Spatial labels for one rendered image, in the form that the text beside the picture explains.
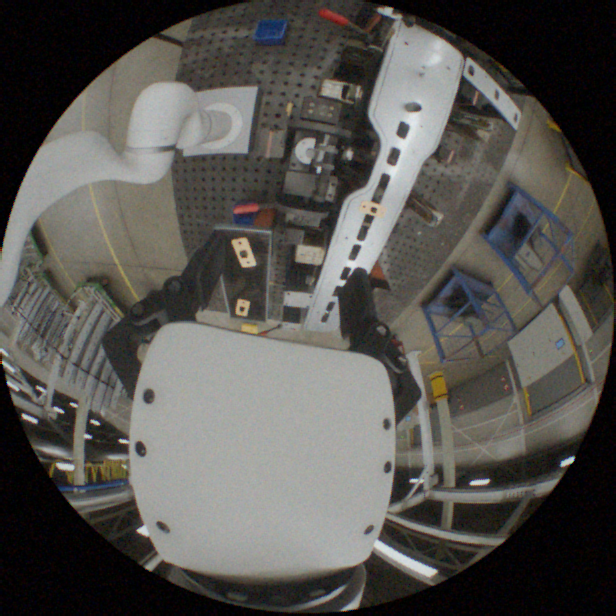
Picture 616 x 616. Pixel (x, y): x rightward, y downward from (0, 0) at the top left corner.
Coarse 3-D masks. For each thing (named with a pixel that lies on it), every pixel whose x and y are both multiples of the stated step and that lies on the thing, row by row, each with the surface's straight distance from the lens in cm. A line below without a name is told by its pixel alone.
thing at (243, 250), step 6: (234, 240) 45; (240, 240) 45; (246, 240) 44; (234, 246) 46; (240, 246) 46; (246, 246) 45; (240, 252) 46; (246, 252) 46; (240, 258) 48; (246, 258) 48; (252, 258) 47; (246, 264) 49; (252, 264) 48
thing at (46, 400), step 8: (80, 304) 661; (80, 312) 656; (72, 320) 653; (72, 328) 648; (64, 336) 651; (64, 344) 642; (56, 360) 645; (56, 368) 645; (56, 376) 650; (48, 384) 654; (16, 392) 626; (48, 392) 653; (32, 400) 653; (40, 400) 721; (48, 400) 658; (48, 408) 665
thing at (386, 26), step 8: (384, 8) 44; (392, 8) 44; (384, 16) 43; (392, 16) 43; (400, 16) 44; (384, 24) 45; (392, 24) 44; (408, 24) 44; (376, 32) 48; (384, 32) 48; (376, 40) 52; (384, 40) 51
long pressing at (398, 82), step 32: (416, 32) 72; (384, 64) 60; (416, 64) 65; (448, 64) 73; (384, 96) 57; (416, 96) 61; (448, 96) 68; (384, 128) 56; (416, 128) 60; (384, 160) 56; (416, 160) 60; (352, 192) 56; (384, 192) 59; (352, 224) 60; (384, 224) 63; (320, 288) 76; (320, 320) 94
